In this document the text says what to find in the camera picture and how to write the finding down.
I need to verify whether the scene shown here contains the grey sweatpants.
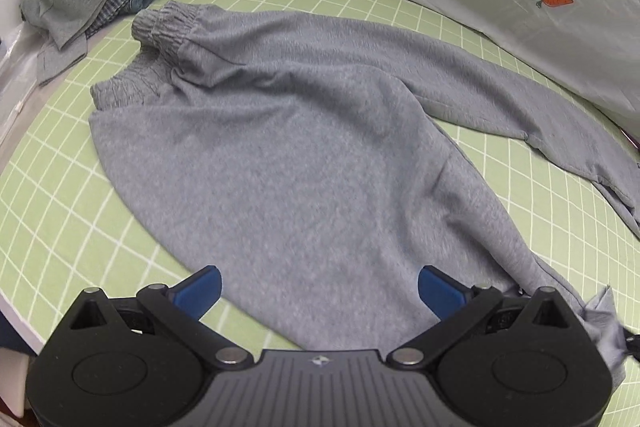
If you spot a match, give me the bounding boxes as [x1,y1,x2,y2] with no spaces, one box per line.
[89,1,639,375]

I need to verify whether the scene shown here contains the green grid mat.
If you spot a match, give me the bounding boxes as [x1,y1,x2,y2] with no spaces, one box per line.
[0,0,640,427]

